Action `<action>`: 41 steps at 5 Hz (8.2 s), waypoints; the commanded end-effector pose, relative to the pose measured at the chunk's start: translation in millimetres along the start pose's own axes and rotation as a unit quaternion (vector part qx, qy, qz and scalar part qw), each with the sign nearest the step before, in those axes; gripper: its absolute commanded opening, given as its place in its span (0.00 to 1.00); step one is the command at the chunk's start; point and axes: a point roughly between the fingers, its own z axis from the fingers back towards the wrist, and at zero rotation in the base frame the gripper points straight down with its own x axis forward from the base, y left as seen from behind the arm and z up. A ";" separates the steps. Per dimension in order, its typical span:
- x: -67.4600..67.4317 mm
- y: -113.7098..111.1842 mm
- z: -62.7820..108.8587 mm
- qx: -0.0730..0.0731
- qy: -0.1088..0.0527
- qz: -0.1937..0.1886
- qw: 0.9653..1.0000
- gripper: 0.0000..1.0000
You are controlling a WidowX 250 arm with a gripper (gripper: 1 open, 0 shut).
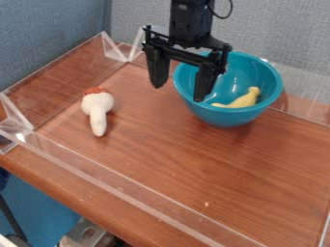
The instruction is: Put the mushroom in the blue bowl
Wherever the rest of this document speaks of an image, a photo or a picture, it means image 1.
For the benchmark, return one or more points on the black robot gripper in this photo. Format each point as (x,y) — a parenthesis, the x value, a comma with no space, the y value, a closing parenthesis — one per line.
(187,43)

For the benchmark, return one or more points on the white plush mushroom red cap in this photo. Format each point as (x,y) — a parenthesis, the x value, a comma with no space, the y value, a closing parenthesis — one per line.
(96,104)

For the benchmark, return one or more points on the blue bowl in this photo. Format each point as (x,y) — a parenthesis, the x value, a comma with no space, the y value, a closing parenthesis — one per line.
(247,71)

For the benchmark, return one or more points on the yellow plush banana toy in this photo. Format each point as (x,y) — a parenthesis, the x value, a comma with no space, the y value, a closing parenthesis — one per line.
(243,101)

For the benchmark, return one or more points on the clear acrylic barrier wall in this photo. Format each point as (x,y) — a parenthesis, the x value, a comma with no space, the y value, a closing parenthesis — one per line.
(164,180)

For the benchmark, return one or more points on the grey metal bracket below table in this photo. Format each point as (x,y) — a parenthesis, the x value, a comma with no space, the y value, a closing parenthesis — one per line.
(87,235)

